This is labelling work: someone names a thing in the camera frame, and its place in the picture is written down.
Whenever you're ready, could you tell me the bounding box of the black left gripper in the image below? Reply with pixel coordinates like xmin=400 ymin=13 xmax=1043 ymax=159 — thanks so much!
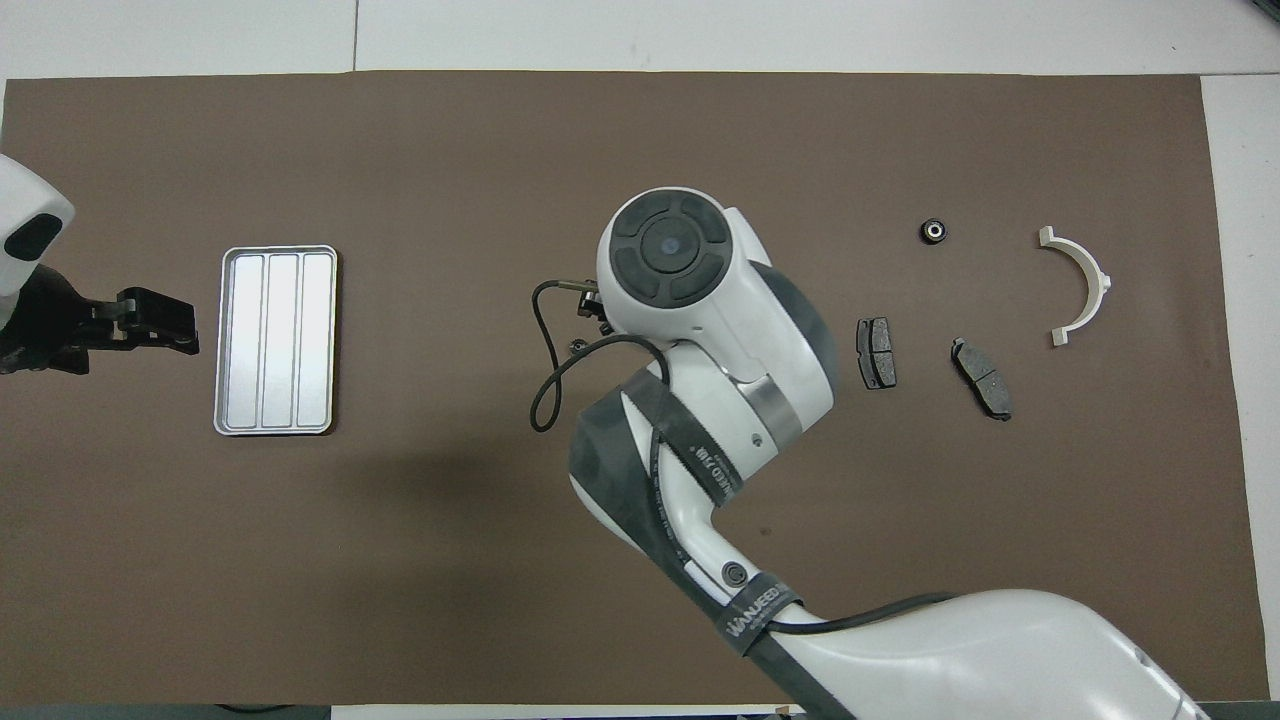
xmin=0 ymin=263 xmax=201 ymax=377

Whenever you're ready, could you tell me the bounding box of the silver metal tray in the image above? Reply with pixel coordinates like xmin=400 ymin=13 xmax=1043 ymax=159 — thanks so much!
xmin=212 ymin=245 xmax=339 ymax=437

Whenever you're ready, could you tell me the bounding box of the brown table mat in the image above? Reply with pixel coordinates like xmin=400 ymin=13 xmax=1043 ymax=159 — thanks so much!
xmin=0 ymin=70 xmax=1271 ymax=706

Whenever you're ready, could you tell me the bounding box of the dark grey rectangular brake pad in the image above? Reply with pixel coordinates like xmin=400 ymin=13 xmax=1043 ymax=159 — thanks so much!
xmin=856 ymin=317 xmax=898 ymax=391

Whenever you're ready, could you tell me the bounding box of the dark grey curved brake pad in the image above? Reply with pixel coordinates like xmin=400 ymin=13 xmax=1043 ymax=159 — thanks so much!
xmin=950 ymin=337 xmax=1014 ymax=422

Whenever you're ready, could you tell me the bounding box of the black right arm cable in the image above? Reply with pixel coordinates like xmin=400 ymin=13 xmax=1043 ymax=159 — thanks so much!
xmin=530 ymin=278 xmax=961 ymax=636

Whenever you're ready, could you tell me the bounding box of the white curved plastic bracket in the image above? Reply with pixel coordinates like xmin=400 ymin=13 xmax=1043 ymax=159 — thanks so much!
xmin=1038 ymin=226 xmax=1113 ymax=348

